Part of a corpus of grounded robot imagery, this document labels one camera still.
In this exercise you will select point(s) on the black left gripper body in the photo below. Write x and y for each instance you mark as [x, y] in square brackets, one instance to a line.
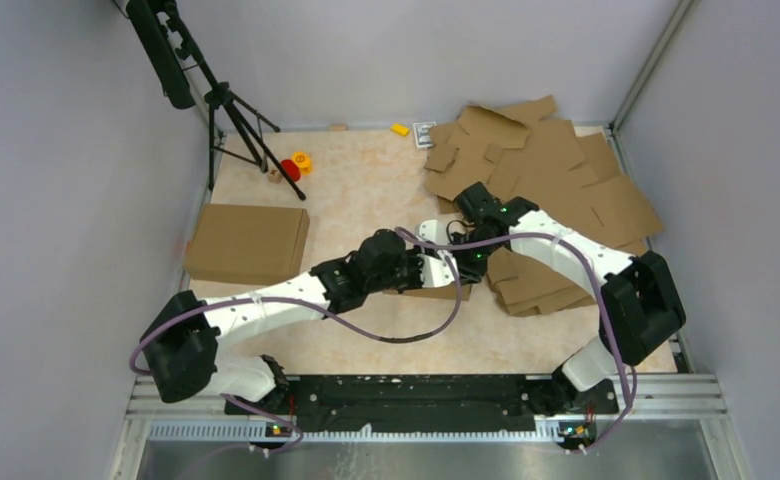
[405, 274]

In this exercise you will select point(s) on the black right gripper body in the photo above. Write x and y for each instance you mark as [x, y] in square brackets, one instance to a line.
[473, 261]

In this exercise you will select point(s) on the cardboard box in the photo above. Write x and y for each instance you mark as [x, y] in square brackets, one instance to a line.
[447, 292]
[248, 245]

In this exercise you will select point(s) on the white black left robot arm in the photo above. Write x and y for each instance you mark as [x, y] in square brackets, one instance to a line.
[185, 345]

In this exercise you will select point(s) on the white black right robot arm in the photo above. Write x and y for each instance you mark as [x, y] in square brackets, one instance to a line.
[639, 305]

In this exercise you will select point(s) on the playing card box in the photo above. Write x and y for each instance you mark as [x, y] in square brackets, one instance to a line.
[422, 134]

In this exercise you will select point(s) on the folded closed cardboard box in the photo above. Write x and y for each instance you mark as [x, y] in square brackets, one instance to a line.
[248, 245]

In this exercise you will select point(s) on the cardboard sheet pile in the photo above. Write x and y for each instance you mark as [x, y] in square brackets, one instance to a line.
[525, 150]

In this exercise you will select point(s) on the yellow block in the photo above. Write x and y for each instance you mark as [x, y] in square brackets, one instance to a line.
[400, 129]

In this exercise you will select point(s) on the orange round toy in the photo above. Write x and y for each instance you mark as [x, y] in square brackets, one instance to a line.
[303, 161]

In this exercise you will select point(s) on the red round toy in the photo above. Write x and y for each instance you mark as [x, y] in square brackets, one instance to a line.
[291, 169]

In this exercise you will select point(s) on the small wooden cube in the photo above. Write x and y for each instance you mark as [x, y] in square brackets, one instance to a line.
[275, 176]

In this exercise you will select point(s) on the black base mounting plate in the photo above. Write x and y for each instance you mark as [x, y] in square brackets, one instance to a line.
[465, 403]

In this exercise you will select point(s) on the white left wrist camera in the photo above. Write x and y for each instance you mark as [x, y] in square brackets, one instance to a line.
[438, 272]

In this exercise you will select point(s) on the aluminium frame rail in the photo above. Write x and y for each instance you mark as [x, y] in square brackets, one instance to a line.
[655, 399]

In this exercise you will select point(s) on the black camera tripod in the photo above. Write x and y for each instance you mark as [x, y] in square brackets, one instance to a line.
[173, 52]

